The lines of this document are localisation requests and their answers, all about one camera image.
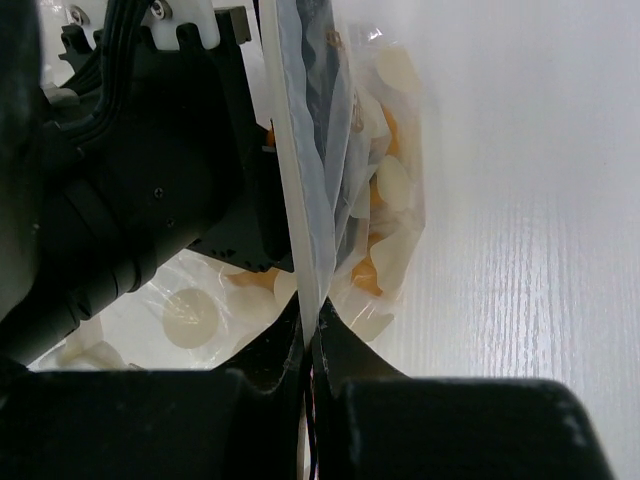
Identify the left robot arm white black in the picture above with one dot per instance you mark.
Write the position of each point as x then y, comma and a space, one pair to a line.
150, 148

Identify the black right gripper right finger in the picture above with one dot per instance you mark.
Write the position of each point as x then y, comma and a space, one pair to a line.
368, 420

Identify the clear zip top bag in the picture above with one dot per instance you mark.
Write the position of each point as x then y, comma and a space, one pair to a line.
319, 73

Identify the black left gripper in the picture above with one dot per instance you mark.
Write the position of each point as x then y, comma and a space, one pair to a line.
202, 99

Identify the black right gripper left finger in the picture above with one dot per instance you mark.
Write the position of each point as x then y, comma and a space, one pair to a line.
240, 420

